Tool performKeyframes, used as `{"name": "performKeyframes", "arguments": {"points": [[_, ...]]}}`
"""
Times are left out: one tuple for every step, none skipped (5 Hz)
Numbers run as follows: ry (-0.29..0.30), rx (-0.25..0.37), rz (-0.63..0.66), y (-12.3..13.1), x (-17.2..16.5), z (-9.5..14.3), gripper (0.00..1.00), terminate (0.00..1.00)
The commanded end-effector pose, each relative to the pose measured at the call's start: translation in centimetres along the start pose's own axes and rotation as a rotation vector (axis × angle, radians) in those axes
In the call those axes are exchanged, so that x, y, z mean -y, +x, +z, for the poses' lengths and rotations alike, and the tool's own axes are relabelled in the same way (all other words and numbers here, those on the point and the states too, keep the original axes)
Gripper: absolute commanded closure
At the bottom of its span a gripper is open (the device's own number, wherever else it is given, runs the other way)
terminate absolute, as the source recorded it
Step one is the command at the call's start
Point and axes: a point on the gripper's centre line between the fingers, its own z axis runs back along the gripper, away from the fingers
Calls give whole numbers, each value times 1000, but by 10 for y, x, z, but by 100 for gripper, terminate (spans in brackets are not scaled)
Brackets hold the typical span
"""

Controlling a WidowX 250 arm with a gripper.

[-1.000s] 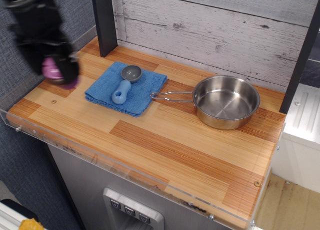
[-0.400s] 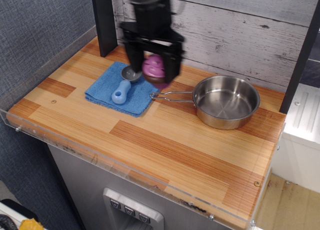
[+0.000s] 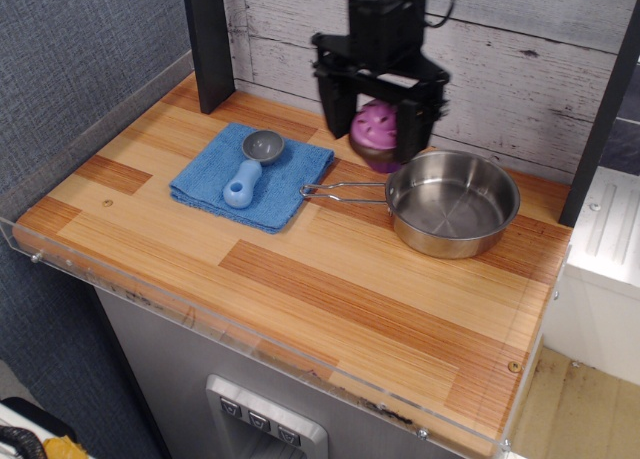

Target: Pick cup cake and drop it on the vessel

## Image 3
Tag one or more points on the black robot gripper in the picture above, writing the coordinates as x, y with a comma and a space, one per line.
381, 56

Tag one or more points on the purple toy cupcake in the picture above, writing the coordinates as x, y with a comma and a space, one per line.
373, 135

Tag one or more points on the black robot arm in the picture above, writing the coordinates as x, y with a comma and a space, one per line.
376, 86

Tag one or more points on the stainless steel pan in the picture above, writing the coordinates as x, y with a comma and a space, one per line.
444, 204

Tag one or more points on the blue grey measuring scoop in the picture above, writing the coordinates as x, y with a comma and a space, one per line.
260, 148

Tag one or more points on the blue folded cloth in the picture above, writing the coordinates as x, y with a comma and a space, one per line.
221, 180

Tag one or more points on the white toy sink unit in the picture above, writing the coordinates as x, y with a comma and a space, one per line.
593, 316

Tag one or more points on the grey toy fridge cabinet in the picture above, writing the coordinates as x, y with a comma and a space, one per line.
172, 354

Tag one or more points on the silver dispenser button panel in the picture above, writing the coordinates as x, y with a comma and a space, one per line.
251, 426

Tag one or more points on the clear acrylic table guard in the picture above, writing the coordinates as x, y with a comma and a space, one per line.
332, 324

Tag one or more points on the yellow tape object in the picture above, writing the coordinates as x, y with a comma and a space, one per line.
63, 448

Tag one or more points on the black left vertical post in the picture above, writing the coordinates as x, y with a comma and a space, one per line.
211, 53

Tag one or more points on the black vertical post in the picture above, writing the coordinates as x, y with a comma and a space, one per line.
618, 82
211, 53

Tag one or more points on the black right vertical post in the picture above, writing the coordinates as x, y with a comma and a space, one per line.
618, 82

